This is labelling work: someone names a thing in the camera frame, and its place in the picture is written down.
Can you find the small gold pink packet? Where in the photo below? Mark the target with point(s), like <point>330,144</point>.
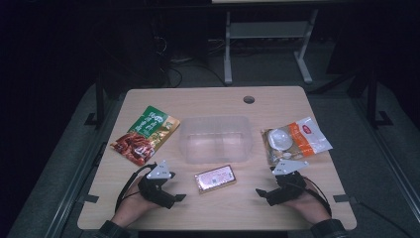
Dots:
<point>215,178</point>

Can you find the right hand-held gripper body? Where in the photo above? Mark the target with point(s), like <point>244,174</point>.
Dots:
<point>287,186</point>

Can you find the black metal stand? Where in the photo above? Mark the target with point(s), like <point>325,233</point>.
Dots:
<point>99,102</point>
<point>373,99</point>

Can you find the white metal stand frame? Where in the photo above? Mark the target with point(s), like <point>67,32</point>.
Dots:
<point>269,29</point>

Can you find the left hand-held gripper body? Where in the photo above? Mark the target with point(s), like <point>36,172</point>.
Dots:
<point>155,190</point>

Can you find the green seasoning packet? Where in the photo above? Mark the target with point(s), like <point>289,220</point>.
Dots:
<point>147,132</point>

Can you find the person's right hand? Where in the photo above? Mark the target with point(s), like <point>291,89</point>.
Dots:
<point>312,206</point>

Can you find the clear bag with orange label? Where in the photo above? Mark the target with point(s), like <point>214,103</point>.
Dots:
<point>297,139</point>

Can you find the grey tape strip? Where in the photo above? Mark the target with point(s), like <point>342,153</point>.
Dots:
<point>343,198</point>
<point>91,198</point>

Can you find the clear plastic container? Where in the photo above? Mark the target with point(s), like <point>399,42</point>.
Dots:
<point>214,140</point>

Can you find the person's left hand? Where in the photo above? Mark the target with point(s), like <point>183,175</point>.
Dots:
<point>133,206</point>

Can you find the round dark table grommet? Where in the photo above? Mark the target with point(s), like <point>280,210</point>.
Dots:
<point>249,99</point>

